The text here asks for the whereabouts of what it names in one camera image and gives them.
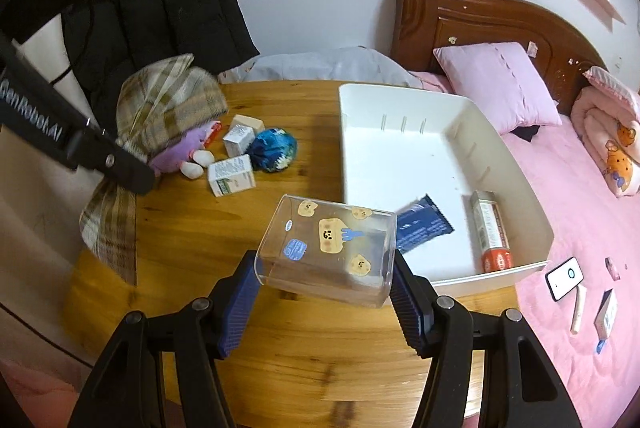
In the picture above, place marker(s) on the dark blue snack packet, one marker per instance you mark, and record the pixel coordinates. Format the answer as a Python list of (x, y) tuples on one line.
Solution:
[(420, 223)]

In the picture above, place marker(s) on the white green medicine box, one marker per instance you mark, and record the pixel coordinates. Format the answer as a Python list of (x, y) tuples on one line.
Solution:
[(230, 175)]

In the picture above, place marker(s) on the beige box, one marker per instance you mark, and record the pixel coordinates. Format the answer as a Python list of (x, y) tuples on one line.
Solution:
[(250, 123)]

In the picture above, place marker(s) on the pink bed sheet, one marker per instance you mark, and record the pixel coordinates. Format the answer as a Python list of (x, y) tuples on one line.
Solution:
[(550, 218)]

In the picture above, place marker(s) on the pink pillow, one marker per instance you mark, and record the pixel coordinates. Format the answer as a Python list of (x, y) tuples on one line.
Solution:
[(495, 82)]

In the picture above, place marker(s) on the long white red box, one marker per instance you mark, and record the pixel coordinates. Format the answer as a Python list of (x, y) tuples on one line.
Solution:
[(487, 223)]

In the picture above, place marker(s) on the brown wooden headboard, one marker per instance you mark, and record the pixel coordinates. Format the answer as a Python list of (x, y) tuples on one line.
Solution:
[(475, 15)]

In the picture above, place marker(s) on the black cloth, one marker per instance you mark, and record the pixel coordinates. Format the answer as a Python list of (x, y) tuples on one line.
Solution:
[(525, 132)]

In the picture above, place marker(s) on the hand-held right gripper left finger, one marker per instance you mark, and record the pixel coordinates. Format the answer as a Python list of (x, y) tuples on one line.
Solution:
[(235, 308)]

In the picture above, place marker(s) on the white tube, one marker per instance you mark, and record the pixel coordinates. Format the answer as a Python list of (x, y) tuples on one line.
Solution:
[(579, 308)]

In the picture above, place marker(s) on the pink rolled bear-print blanket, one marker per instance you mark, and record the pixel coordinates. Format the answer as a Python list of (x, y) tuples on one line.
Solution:
[(600, 122)]

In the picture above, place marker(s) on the purple plush toy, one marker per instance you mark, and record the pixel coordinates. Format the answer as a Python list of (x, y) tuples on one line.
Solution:
[(175, 147)]

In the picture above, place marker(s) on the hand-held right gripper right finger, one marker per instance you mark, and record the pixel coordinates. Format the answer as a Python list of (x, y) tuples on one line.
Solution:
[(407, 308)]

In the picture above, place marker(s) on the smartphone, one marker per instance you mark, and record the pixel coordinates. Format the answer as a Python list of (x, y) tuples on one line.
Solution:
[(565, 279)]

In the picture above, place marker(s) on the white blue small box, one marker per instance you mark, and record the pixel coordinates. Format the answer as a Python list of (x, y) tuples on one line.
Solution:
[(606, 315)]

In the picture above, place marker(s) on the small pink packet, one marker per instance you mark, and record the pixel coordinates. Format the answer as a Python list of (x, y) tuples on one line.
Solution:
[(613, 268)]

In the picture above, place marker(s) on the cream chair seat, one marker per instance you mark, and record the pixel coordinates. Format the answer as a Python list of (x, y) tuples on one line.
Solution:
[(400, 157)]

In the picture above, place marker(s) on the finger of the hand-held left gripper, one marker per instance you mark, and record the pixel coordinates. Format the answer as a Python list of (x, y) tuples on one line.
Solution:
[(117, 162)]

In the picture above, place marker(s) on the white bedding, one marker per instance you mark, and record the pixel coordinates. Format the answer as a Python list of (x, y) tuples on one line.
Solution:
[(325, 62)]

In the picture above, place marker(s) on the clear plastic box bear stickers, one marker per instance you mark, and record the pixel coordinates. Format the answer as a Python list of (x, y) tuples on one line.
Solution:
[(325, 268)]

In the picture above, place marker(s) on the plaid cloth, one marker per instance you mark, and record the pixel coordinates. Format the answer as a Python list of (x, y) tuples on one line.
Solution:
[(165, 92)]

